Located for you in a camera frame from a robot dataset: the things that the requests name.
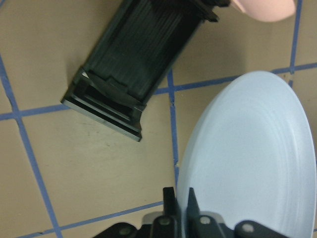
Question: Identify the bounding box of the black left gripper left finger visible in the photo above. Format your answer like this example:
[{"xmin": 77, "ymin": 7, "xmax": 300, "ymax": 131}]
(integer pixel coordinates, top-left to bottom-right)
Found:
[{"xmin": 162, "ymin": 187, "xmax": 179, "ymax": 217}]

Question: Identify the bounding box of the black dish rack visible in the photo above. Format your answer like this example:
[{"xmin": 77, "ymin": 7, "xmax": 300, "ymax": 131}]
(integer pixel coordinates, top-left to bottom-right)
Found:
[{"xmin": 61, "ymin": 0, "xmax": 230, "ymax": 141}]

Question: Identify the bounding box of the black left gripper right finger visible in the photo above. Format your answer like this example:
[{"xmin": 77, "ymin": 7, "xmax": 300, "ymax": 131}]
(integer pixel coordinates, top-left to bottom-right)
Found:
[{"xmin": 186, "ymin": 187, "xmax": 200, "ymax": 216}]

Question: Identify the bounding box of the pink plate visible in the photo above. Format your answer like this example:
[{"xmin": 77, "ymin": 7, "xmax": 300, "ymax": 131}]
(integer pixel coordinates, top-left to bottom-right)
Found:
[{"xmin": 230, "ymin": 0, "xmax": 296, "ymax": 22}]

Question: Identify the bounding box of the light blue plate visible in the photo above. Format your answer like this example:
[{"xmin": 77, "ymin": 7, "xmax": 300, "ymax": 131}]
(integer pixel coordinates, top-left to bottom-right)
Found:
[{"xmin": 177, "ymin": 71, "xmax": 317, "ymax": 238}]

